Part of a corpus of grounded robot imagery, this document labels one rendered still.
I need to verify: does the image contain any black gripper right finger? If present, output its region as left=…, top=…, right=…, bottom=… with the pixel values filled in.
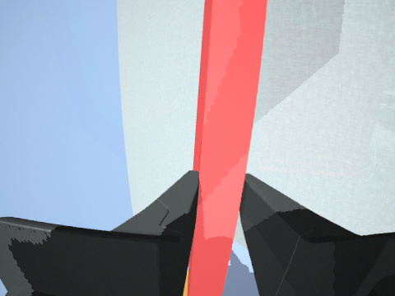
left=239, top=173, right=395, bottom=296

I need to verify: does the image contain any red box lid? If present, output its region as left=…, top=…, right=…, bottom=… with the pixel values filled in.
left=188, top=0, right=267, bottom=296

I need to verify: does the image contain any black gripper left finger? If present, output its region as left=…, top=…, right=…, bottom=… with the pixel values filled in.
left=0, top=170, right=200, bottom=296

